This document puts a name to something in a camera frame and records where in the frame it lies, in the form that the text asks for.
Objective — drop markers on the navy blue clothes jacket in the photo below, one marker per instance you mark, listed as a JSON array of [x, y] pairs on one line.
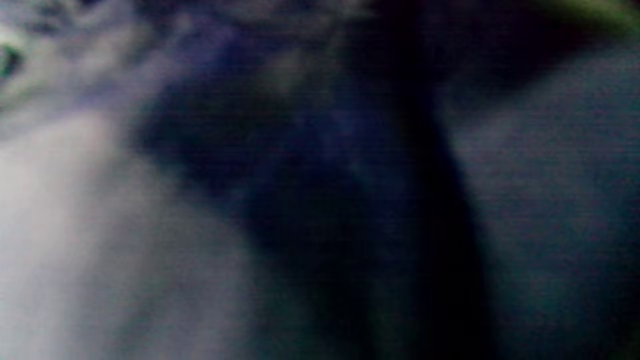
[[320, 175]]

